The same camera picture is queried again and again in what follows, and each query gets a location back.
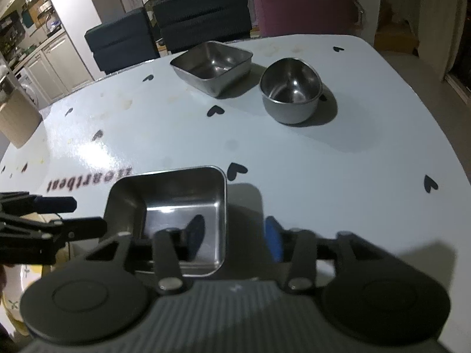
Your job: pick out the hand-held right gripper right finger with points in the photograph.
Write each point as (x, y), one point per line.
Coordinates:
(274, 237)

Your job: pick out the round steel bowl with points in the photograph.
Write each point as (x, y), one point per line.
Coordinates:
(290, 84)

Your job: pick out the maroon chair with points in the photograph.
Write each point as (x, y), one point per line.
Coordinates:
(305, 3)

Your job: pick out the dark blue chair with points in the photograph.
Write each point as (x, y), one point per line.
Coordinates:
(202, 14)
(121, 44)

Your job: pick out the floral scalloped bowl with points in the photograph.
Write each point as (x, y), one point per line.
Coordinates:
(18, 294)

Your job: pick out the white kitchen base cabinet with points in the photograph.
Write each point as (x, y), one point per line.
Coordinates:
(55, 66)

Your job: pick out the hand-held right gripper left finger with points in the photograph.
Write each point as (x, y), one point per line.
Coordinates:
(195, 235)

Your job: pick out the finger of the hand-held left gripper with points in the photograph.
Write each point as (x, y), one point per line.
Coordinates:
(84, 228)
(55, 203)

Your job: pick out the steel rectangular container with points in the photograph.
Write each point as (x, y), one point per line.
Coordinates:
(184, 206)
(213, 62)

